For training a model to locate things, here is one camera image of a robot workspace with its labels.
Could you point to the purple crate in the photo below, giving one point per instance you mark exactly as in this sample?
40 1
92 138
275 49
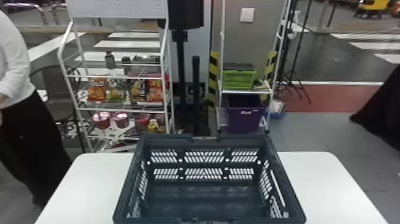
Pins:
243 117

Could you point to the yellow bottle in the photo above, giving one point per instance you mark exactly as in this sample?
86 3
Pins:
152 125

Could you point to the red snack packet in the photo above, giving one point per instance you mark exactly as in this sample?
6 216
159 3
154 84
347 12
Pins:
155 89

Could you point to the green crate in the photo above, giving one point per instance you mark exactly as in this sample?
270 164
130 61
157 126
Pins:
239 78

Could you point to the white shelf trolley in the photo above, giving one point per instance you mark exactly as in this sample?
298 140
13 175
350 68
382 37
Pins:
221 62

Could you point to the red noodle cup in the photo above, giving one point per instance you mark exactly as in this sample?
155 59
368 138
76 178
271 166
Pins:
101 119
142 120
121 119

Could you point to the yellow snack packet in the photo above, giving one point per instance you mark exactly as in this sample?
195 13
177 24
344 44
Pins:
136 90

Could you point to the green snack packet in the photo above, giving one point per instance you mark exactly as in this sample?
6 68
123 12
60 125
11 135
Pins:
116 92

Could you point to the dark green basket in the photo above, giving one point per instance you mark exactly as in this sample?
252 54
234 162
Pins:
204 200

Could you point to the grey bottle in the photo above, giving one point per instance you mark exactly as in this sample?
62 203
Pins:
109 60

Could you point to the orange snack packet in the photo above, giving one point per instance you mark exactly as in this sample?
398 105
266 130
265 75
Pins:
97 90

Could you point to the black tripod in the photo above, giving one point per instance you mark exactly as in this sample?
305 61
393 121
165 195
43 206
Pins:
293 62

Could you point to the person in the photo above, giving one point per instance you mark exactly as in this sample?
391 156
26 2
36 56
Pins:
28 125

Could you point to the yellow vehicle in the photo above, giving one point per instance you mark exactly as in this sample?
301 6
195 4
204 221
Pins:
372 7

